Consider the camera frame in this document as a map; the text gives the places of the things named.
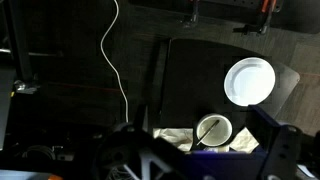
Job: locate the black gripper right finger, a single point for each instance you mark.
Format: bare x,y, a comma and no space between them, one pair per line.
280,146

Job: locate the black pen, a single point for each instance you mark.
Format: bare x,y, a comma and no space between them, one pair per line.
208,132

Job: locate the white bowl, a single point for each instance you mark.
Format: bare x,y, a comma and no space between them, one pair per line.
221,133

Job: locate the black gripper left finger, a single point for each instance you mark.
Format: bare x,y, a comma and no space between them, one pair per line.
133,150

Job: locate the white plate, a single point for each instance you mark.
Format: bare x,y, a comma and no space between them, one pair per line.
250,81

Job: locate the black perforated breadboard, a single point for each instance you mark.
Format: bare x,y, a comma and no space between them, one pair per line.
226,8

